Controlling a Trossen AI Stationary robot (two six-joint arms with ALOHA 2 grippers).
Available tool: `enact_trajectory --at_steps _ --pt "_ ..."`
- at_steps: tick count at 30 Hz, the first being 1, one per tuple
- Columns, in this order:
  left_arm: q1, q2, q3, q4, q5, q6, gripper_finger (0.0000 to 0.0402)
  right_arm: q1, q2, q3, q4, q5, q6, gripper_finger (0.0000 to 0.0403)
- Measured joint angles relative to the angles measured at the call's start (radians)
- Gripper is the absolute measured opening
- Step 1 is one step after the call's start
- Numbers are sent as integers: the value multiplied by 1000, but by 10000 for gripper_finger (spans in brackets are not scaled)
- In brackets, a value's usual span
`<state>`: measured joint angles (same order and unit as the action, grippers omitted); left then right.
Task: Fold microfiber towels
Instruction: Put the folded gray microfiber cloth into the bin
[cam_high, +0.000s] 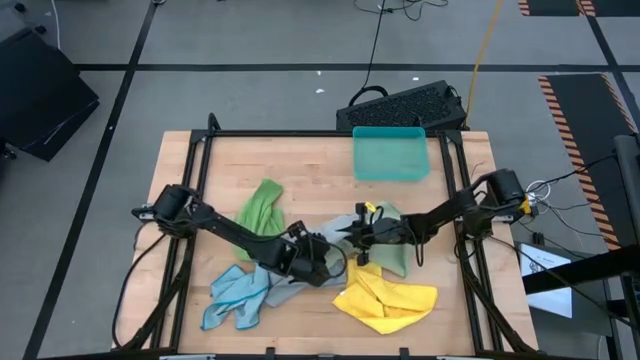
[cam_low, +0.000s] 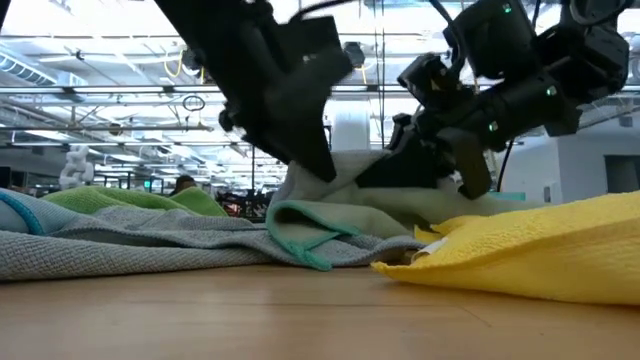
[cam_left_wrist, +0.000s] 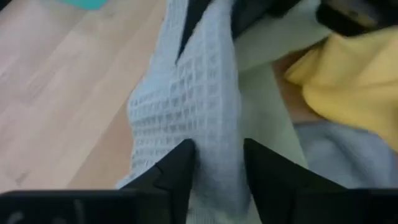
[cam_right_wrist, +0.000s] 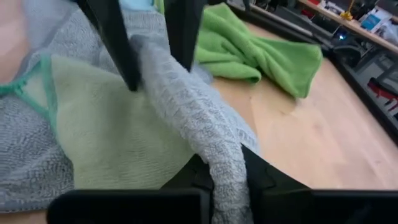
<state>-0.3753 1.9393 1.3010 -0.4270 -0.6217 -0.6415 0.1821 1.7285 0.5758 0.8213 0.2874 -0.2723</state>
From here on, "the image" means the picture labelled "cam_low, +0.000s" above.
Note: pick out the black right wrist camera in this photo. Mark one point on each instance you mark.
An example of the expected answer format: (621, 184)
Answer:
(425, 77)

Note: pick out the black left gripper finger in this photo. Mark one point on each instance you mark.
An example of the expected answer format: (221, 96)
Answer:
(305, 130)

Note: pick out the black background robot arms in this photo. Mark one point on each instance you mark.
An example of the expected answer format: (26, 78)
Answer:
(245, 205)

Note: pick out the white pillar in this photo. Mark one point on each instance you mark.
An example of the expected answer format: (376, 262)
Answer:
(350, 130)

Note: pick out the yellow microfiber towel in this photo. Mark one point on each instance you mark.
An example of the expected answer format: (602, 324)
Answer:
(525, 250)

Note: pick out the bright green microfiber towel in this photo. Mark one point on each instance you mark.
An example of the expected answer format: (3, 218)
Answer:
(100, 200)

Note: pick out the light blue teal-edged towel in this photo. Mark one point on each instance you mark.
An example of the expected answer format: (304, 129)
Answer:
(15, 215)

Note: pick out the grey ribbed microfiber towel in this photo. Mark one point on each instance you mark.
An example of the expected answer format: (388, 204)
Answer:
(150, 250)

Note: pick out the person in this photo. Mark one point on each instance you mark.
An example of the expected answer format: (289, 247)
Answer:
(184, 185)

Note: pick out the white robot figure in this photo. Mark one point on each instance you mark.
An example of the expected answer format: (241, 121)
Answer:
(76, 170)

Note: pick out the long strip light fixture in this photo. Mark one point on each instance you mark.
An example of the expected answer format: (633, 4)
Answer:
(125, 89)

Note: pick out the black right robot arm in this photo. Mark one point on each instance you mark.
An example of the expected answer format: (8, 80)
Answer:
(590, 60)

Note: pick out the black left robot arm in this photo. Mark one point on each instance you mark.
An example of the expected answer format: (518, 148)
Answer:
(210, 40)

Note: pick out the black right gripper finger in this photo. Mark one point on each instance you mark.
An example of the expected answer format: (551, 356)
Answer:
(405, 170)
(470, 165)

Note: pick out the dark door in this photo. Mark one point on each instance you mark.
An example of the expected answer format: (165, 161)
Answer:
(622, 175)

